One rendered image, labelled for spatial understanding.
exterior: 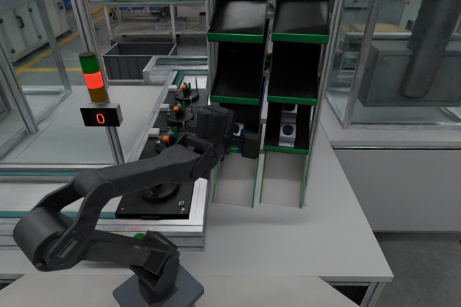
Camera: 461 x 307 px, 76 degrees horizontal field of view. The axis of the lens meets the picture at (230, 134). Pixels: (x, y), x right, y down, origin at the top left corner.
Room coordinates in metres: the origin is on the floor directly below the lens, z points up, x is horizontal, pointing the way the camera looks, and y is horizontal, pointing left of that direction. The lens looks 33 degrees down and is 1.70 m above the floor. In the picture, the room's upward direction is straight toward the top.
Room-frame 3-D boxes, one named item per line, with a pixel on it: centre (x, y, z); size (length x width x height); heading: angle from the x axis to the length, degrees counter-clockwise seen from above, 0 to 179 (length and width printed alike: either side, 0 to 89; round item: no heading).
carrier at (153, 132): (1.04, 0.25, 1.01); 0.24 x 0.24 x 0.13; 0
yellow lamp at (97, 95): (0.90, 0.44, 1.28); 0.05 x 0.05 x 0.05
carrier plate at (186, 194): (0.78, 0.25, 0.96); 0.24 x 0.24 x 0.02; 0
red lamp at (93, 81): (0.90, 0.44, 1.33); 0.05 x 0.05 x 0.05
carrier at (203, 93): (1.53, 0.25, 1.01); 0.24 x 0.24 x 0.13; 0
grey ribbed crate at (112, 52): (2.84, 0.86, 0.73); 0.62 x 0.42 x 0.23; 90
